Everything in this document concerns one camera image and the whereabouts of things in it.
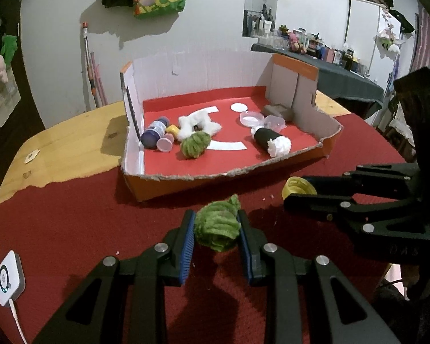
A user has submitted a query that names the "green fuzzy pompom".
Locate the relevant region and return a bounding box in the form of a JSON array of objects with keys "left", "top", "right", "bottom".
[
  {"left": 180, "top": 131, "right": 211, "bottom": 159},
  {"left": 194, "top": 194, "right": 241, "bottom": 253}
]

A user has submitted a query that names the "orange cardboard box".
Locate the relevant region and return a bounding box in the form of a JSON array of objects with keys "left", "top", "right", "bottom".
[{"left": 119, "top": 52, "right": 345, "bottom": 202}]

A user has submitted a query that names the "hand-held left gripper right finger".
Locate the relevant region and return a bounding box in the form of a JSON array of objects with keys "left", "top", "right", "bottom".
[{"left": 236, "top": 210, "right": 402, "bottom": 344}]

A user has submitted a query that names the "white cabinet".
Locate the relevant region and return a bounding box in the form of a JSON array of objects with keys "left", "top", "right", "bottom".
[{"left": 344, "top": 0, "right": 416, "bottom": 79}]

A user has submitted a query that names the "white fluffy star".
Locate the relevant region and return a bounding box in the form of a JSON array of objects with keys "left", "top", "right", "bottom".
[{"left": 177, "top": 109, "right": 223, "bottom": 140}]

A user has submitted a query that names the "black roll with white cotton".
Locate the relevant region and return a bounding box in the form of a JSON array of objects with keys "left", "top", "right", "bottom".
[{"left": 250, "top": 126, "right": 292, "bottom": 157}]

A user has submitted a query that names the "wall mirror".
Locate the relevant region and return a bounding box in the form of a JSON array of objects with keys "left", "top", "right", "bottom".
[{"left": 242, "top": 0, "right": 279, "bottom": 37}]

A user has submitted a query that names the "white cable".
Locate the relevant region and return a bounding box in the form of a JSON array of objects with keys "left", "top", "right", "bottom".
[{"left": 9, "top": 299, "right": 29, "bottom": 344}]

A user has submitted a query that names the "pink doll figurine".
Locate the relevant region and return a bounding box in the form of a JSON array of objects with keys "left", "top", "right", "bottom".
[{"left": 156, "top": 125, "right": 180, "bottom": 153}]

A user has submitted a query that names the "hanging white plush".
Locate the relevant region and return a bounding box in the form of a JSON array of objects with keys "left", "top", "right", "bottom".
[{"left": 374, "top": 25, "right": 402, "bottom": 56}]

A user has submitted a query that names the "green plush toy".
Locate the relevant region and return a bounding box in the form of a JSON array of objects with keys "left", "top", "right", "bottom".
[{"left": 0, "top": 34, "right": 18, "bottom": 67}]

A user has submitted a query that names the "hanging paper card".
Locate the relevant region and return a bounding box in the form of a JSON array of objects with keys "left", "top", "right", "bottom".
[{"left": 0, "top": 75, "right": 22, "bottom": 128}]

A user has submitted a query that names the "clear round lid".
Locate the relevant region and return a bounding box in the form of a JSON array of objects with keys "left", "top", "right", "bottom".
[{"left": 239, "top": 110, "right": 265, "bottom": 127}]

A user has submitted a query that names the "white square device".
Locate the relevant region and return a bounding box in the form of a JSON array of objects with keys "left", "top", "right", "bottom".
[{"left": 0, "top": 250, "right": 26, "bottom": 307}]

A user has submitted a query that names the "blue bottle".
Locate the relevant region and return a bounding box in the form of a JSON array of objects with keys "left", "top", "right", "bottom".
[{"left": 141, "top": 116, "right": 171, "bottom": 150}]

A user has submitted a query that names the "yellow bottle cap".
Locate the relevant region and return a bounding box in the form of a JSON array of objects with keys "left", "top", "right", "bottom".
[{"left": 282, "top": 176, "right": 318, "bottom": 199}]

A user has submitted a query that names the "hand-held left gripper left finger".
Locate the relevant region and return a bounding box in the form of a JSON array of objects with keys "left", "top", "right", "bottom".
[{"left": 32, "top": 210, "right": 196, "bottom": 344}]

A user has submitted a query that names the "dark door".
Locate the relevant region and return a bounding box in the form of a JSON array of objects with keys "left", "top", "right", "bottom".
[{"left": 0, "top": 18, "right": 45, "bottom": 187}]

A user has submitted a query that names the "pink stick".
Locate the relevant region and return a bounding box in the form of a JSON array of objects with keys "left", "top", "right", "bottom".
[{"left": 89, "top": 52, "right": 107, "bottom": 107}]

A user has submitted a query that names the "clear plastic capsule container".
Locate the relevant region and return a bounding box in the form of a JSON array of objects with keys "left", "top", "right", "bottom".
[{"left": 263, "top": 115, "right": 287, "bottom": 131}]

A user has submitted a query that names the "red tablecloth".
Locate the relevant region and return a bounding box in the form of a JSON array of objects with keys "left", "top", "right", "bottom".
[{"left": 0, "top": 111, "right": 407, "bottom": 344}]

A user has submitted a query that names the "side table with dark cloth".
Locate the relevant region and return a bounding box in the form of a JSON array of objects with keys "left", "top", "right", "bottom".
[{"left": 251, "top": 43, "right": 386, "bottom": 115}]

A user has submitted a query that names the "metal pole with red tip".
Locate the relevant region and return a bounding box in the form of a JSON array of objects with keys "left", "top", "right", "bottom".
[{"left": 81, "top": 22, "right": 101, "bottom": 109}]

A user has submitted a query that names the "row of cosmetic bottles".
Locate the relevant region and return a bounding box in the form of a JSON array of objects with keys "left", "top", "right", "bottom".
[{"left": 258, "top": 25, "right": 371, "bottom": 76}]

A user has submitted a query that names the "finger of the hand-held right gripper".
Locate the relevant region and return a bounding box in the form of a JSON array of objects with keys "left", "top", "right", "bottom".
[
  {"left": 283, "top": 193, "right": 430, "bottom": 245},
  {"left": 303, "top": 164, "right": 422, "bottom": 200}
]

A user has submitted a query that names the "grey square case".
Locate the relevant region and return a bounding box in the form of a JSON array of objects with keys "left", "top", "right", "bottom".
[{"left": 262, "top": 103, "right": 295, "bottom": 122}]

